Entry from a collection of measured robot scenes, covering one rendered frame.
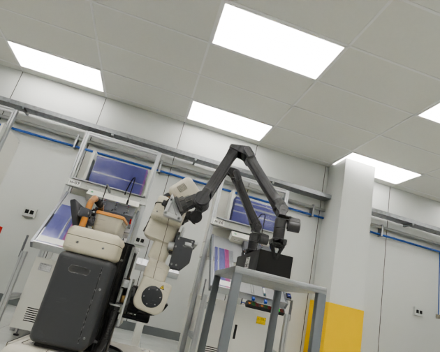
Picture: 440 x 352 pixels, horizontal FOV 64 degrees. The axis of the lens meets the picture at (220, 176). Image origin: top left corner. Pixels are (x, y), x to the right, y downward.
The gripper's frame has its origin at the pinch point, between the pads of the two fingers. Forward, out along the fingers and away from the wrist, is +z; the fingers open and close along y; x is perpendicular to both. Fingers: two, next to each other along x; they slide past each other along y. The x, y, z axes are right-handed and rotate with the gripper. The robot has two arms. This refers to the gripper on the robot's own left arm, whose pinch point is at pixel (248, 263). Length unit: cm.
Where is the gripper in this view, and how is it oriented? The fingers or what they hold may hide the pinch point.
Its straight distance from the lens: 233.9
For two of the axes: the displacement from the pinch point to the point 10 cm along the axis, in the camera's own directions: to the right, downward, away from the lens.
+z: -2.0, 9.3, -3.1
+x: -9.7, -2.3, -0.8
